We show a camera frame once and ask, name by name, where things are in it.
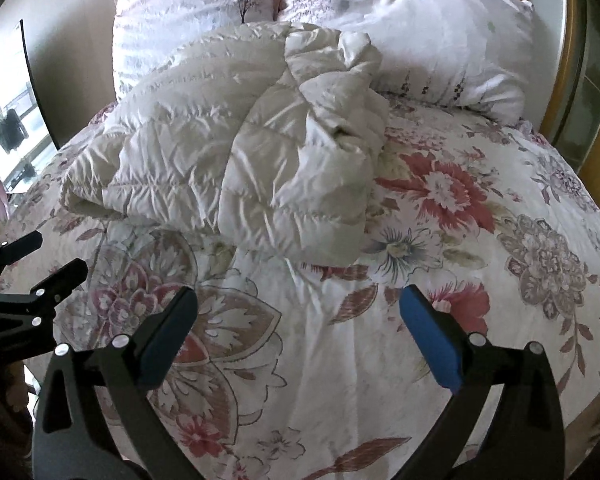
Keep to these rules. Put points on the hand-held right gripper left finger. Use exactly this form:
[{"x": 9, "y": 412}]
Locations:
[{"x": 167, "y": 345}]

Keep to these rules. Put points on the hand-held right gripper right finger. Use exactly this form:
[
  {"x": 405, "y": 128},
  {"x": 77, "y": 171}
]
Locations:
[{"x": 430, "y": 335}]

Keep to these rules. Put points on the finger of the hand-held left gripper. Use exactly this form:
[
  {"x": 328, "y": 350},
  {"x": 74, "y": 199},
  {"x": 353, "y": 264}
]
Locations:
[
  {"x": 62, "y": 277},
  {"x": 15, "y": 252}
]

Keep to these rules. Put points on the cream quilted duvet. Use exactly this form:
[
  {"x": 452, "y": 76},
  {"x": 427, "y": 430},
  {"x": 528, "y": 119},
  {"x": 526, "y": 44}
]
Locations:
[{"x": 205, "y": 160}]

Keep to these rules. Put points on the dark hanging garment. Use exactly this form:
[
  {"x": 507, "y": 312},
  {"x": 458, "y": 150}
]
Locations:
[{"x": 11, "y": 127}]

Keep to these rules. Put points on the window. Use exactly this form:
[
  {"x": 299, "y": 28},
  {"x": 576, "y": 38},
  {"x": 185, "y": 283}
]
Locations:
[{"x": 0, "y": 75}]

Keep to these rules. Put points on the pink tree-print pillow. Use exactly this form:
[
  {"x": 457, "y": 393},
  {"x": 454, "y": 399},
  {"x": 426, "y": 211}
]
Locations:
[
  {"x": 420, "y": 35},
  {"x": 180, "y": 20}
]

